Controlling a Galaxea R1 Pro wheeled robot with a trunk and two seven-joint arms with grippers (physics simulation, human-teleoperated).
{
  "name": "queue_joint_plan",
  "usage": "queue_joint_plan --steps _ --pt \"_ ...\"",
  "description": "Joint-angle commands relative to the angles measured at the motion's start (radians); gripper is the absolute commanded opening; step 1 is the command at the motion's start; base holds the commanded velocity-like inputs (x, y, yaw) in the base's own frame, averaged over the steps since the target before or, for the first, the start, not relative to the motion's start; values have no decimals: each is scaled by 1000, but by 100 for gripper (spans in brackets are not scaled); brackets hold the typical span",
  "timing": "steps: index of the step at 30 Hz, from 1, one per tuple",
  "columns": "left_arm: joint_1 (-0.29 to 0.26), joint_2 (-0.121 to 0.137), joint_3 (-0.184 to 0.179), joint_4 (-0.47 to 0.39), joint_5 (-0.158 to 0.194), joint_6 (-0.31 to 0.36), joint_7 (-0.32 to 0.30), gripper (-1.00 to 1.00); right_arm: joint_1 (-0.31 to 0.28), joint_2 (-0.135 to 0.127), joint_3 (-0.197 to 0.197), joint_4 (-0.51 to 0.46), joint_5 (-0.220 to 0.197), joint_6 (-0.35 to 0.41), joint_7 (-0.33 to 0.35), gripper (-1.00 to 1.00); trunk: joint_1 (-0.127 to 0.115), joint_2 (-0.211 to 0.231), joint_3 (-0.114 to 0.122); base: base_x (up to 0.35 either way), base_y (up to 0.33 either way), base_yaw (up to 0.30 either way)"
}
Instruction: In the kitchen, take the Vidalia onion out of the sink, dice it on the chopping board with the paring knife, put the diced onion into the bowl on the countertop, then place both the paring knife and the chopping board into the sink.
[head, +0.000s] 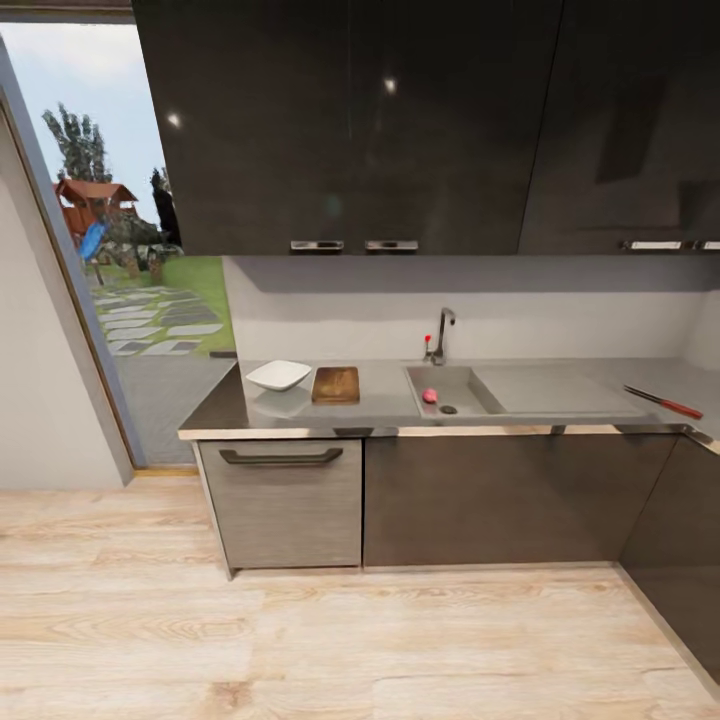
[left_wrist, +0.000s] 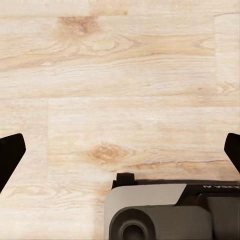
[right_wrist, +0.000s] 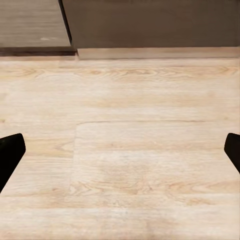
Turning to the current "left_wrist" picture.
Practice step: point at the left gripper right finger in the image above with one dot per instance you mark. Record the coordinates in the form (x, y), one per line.
(232, 149)

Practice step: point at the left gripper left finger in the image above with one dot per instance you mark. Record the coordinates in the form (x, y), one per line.
(12, 149)

